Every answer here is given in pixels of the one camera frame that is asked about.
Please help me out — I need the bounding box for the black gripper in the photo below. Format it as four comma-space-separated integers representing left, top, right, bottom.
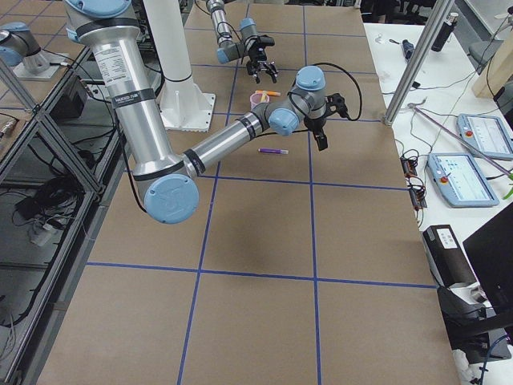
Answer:
303, 116, 329, 151
247, 44, 278, 83

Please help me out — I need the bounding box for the orange highlighter pen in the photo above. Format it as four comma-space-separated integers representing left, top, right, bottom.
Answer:
255, 90, 281, 96

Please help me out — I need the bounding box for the purple marker pen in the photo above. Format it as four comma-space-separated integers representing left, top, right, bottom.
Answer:
257, 148, 289, 155

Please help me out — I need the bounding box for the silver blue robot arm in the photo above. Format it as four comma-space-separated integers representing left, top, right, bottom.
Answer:
65, 1, 328, 224
206, 0, 278, 83

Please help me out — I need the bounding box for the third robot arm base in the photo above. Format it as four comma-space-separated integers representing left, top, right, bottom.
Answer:
1, 22, 67, 81

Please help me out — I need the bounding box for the pink mesh pen holder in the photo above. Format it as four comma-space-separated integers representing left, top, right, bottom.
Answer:
249, 93, 262, 109

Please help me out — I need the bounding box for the small circuit board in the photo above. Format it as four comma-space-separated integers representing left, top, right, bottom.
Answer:
400, 157, 418, 177

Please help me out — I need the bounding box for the folded navy umbrella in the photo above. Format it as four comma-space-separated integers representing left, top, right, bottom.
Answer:
401, 39, 414, 63

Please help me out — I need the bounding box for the near blue teach pendant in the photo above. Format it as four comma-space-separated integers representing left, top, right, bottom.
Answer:
427, 153, 499, 208

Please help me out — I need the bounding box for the blue teach pendant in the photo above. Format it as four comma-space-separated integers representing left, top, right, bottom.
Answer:
427, 153, 499, 208
457, 114, 512, 160

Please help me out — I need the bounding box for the far blue teach pendant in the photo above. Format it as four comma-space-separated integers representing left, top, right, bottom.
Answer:
457, 114, 512, 160

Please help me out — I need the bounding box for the black water bottle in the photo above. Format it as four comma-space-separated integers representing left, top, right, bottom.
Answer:
431, 12, 459, 52

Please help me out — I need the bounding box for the black cardboard box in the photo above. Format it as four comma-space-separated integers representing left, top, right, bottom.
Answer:
422, 225, 477, 289

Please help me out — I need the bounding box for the black monitor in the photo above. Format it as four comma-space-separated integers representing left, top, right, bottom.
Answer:
463, 205, 512, 310

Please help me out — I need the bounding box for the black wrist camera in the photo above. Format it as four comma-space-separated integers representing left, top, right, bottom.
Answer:
324, 93, 349, 119
255, 34, 275, 50

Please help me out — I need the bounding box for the aluminium frame post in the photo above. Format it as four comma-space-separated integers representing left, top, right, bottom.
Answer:
382, 0, 454, 127

